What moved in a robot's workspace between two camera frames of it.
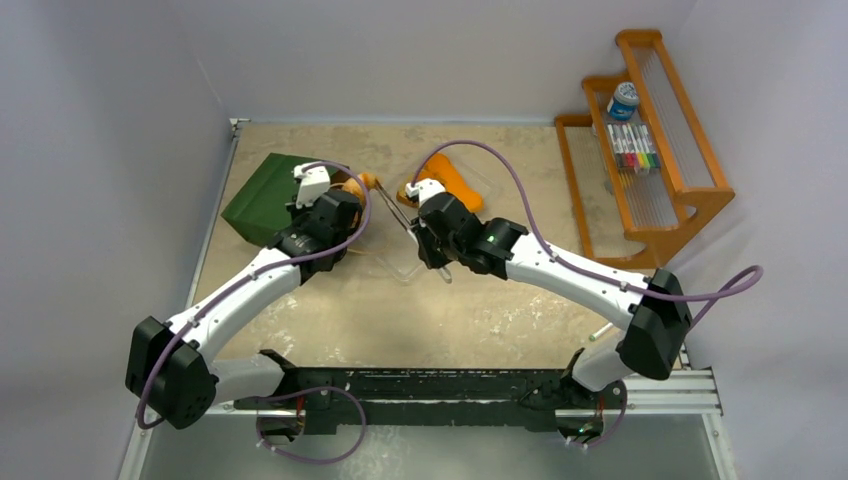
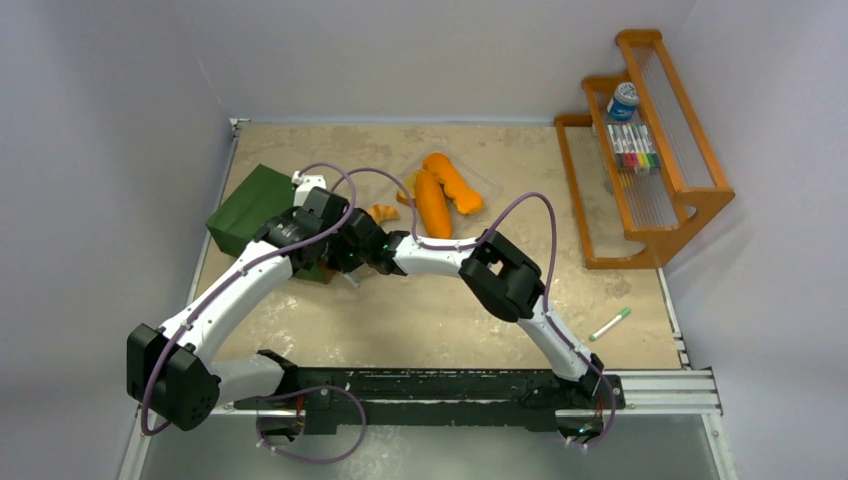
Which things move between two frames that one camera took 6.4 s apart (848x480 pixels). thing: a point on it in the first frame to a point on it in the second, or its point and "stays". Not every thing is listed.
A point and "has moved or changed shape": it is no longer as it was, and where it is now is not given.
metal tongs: x=412 y=228 to x=353 y=277
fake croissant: x=353 y=186 to x=380 y=212
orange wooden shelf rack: x=637 y=166 stays
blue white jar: x=621 y=106 stays
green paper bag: x=259 y=209 has moved or changed shape
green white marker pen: x=593 y=337 stays
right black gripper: x=429 y=221 to x=357 y=244
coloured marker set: x=634 y=147 stays
